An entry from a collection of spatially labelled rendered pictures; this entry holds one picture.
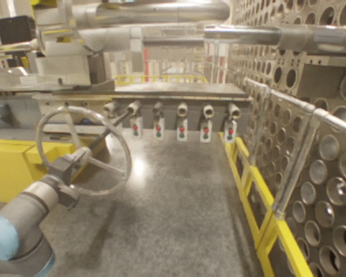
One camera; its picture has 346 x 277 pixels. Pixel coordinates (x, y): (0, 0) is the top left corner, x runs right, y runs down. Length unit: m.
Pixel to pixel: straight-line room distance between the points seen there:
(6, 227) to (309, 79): 2.02
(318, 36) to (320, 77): 0.46
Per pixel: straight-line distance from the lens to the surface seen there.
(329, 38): 1.68
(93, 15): 1.22
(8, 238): 0.50
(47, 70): 1.64
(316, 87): 1.98
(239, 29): 1.46
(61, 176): 0.59
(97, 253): 1.46
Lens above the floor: 1.20
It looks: 26 degrees down
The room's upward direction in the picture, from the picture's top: straight up
